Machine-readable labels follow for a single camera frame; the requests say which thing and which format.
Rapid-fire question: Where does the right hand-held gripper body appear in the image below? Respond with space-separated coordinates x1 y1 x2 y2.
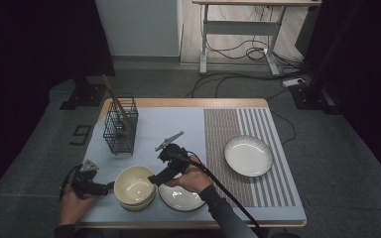
154 131 191 175

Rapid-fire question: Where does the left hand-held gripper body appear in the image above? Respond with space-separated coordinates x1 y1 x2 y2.
70 160 99 200

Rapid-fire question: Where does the black wire basket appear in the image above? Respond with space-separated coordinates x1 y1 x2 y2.
102 94 140 157

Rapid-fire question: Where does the white plate with dark rim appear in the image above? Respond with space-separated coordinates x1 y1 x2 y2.
223 134 275 179
158 181 208 213

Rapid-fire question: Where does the brown wooden chopstick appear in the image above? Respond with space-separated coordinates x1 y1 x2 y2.
100 73 128 133
101 74 129 134

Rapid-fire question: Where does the person's left hand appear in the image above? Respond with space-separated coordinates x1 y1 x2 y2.
60 183 98 227

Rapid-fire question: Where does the person's right hand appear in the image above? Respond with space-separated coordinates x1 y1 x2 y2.
165 165 212 195

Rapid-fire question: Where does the light blue table mat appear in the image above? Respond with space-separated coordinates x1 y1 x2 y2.
78 105 308 223

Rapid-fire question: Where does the striped placemat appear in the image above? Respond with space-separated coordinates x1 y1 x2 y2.
202 107 297 209

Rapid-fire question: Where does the black stand base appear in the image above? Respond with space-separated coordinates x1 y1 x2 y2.
59 74 108 112
289 82 342 116

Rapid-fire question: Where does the white cabinet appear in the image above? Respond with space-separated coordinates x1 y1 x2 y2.
94 0 184 58

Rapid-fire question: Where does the white power strip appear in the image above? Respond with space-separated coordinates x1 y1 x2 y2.
281 76 308 89

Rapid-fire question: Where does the white standing desk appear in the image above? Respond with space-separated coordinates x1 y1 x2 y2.
191 0 322 75

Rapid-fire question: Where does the dark curtain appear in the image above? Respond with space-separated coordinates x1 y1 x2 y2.
0 0 116 202
306 0 381 191

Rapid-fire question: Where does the left hand-held gripper cable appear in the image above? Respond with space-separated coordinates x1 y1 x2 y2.
59 164 82 203

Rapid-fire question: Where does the hand-held gripper cable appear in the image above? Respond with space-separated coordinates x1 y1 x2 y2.
168 150 266 238
59 164 82 203

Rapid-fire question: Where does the right hand-held gripper cable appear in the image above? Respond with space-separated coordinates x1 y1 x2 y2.
168 150 266 238

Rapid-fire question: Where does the long black floor cable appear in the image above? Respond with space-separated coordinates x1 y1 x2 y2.
184 67 312 99

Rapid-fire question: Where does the thin black floor cable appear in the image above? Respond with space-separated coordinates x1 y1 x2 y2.
266 88 298 147

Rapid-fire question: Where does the coiled black floor cable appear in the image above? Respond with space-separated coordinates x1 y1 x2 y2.
206 38 272 61

